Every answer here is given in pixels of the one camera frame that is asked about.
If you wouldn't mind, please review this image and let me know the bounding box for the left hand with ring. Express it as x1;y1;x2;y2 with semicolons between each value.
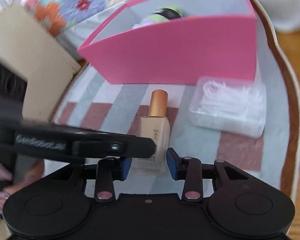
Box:
0;159;45;215

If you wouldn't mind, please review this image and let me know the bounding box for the green yarn ball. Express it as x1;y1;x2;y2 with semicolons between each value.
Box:
139;7;183;27

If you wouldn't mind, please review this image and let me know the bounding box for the striped oval rug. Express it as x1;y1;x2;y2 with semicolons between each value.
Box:
51;0;300;199

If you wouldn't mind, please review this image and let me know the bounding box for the purple plush toy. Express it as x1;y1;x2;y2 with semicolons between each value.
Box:
132;23;143;29

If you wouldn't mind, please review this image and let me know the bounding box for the clear floss pick box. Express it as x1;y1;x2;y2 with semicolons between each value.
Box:
189;76;267;138

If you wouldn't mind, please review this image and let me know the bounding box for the foundation bottle gold cap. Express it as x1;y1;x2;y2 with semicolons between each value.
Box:
132;89;170;176

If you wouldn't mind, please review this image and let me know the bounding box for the pink cardboard box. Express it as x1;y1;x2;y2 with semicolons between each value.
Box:
78;0;257;85

